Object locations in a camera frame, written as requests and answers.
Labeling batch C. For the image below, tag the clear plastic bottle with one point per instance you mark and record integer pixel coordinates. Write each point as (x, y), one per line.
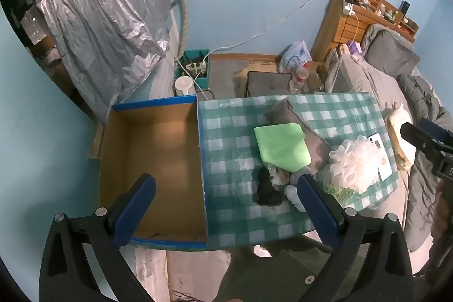
(300, 73)

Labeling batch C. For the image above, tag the grey bed quilt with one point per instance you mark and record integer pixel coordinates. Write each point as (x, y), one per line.
(371, 82)

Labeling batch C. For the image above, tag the green checkered tablecloth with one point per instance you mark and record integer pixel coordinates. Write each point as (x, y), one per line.
(233, 181)

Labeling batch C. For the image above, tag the white smartphone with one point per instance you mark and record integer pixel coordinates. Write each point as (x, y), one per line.
(385, 164)

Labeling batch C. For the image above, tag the black sock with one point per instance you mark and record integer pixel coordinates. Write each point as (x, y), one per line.
(265, 194)

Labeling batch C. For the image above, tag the clear plastic bag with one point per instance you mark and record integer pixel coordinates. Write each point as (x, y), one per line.
(299, 52)

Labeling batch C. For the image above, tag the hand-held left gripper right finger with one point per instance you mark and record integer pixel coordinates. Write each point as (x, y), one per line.
(316, 210)

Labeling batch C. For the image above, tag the white bath pouf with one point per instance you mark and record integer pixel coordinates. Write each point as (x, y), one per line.
(354, 160)

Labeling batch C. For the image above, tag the grey pillow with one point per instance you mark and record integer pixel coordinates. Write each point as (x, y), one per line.
(393, 50)

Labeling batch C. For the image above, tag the beige plush toy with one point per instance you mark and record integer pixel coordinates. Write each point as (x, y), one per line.
(394, 121)

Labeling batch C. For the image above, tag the silver cover sheet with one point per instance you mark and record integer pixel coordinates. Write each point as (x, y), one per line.
(106, 22)

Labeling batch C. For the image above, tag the grey floor rug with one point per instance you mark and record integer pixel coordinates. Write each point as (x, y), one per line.
(226, 75)

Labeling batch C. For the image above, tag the wooden headboard shelf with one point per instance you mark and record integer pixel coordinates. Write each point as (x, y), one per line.
(339, 26)

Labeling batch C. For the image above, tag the person's green trouser leg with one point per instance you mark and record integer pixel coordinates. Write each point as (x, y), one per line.
(269, 273)

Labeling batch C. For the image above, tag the light green cloth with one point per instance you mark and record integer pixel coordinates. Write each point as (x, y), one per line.
(283, 146)

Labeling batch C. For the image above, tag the purple pouch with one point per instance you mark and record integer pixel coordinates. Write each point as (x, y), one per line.
(355, 48)

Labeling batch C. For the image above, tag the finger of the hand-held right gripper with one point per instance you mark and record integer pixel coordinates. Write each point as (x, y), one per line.
(419, 139)
(437, 130)

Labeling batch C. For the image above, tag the dark grey cushion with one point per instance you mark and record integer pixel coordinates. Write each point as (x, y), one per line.
(265, 81)

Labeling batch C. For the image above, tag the green glitter scrubber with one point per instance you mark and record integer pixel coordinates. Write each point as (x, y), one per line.
(339, 195)

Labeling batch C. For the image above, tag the teal plastic basket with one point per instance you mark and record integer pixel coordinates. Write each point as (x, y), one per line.
(198, 52)

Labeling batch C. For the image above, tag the person's right hand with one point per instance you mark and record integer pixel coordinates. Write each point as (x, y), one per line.
(445, 210)

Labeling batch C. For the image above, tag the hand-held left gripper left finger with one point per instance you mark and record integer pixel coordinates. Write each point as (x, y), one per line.
(136, 206)

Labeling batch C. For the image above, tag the grey folded towel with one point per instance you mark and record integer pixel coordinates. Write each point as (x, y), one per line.
(283, 114)

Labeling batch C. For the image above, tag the blue-edged cardboard box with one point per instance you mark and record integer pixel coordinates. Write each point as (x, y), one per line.
(152, 164)

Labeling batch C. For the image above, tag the white fluffy sock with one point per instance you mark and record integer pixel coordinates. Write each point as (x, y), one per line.
(293, 194)

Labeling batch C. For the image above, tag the white power strip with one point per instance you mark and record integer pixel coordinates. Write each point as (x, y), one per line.
(196, 67)

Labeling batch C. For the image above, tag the patterned small cloth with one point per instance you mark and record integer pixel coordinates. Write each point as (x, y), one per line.
(279, 176)

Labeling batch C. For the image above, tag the small white fan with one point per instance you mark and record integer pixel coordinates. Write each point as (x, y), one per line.
(184, 86)

